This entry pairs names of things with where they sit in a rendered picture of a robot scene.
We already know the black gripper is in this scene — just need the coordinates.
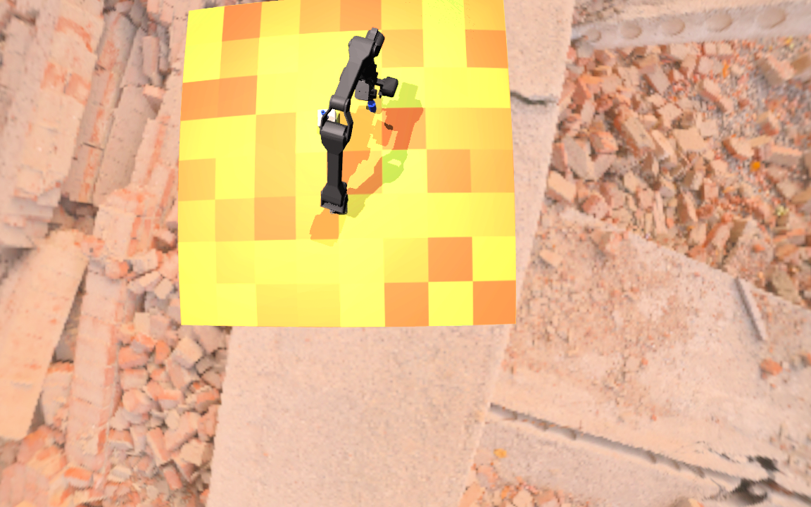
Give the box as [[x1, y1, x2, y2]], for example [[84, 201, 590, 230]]
[[360, 64, 398, 99]]

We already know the white block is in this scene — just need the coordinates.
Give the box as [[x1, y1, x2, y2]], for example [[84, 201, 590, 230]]
[[318, 109, 337, 128]]

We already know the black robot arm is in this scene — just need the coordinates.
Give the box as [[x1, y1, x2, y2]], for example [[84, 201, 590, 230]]
[[320, 27, 385, 214]]

